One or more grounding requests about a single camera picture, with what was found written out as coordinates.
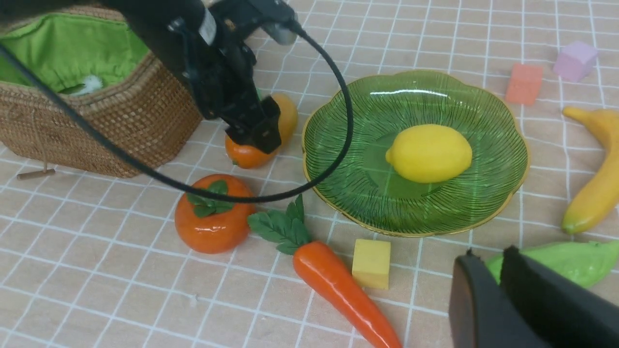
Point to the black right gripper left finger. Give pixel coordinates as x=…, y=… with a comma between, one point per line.
x=480, y=313

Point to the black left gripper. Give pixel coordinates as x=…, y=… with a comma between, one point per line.
x=207, y=52

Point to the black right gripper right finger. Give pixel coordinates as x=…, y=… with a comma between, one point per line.
x=562, y=313

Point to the orange mango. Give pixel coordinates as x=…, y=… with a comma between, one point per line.
x=259, y=129

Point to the green bitter gourd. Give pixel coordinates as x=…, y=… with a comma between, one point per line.
x=584, y=263

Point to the orange persimmon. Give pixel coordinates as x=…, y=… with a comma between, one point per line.
x=211, y=226

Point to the orange carrot with leaves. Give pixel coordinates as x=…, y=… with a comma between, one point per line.
x=322, y=270

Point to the yellow banana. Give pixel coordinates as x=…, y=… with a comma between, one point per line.
x=600, y=195

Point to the yellow lemon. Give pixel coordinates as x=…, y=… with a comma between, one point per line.
x=429, y=153

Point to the yellow foam cube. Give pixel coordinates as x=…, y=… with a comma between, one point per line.
x=371, y=263

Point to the green glass plate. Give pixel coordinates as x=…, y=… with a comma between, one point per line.
x=383, y=201

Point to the checkered tablecloth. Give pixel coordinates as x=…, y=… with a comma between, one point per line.
x=89, y=261

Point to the woven wicker basket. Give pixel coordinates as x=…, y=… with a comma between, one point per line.
x=102, y=70

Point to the orange foam cube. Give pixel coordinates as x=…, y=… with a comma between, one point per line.
x=524, y=84

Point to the wooden basket toggle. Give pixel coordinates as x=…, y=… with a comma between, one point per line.
x=36, y=174

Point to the pink foam cube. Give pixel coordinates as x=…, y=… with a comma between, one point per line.
x=575, y=61

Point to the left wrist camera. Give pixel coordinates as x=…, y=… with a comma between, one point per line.
x=244, y=17

